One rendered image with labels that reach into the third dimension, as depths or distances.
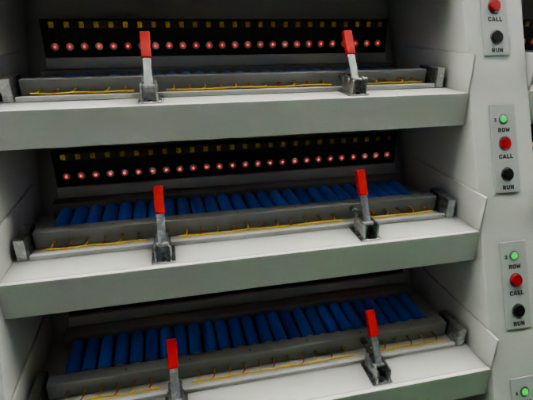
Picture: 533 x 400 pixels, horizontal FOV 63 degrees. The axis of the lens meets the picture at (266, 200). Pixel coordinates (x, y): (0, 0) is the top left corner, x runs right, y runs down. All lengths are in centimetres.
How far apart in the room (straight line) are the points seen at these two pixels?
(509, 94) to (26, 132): 63
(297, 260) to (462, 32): 39
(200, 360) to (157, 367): 6
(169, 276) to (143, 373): 15
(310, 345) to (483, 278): 26
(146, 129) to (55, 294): 21
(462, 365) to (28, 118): 64
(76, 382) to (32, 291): 14
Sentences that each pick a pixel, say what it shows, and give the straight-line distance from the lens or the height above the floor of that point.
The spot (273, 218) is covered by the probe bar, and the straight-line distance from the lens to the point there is 61.
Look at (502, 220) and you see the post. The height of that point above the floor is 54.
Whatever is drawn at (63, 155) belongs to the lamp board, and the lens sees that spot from 69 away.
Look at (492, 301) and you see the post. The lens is 69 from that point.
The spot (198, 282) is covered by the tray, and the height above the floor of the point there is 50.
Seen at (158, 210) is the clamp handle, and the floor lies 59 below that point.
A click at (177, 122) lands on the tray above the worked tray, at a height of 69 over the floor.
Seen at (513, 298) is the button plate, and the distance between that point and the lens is 71.
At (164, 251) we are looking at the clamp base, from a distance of 56.
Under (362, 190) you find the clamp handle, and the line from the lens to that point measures 60.
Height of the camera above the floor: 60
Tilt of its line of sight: 1 degrees down
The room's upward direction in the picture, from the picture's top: 5 degrees counter-clockwise
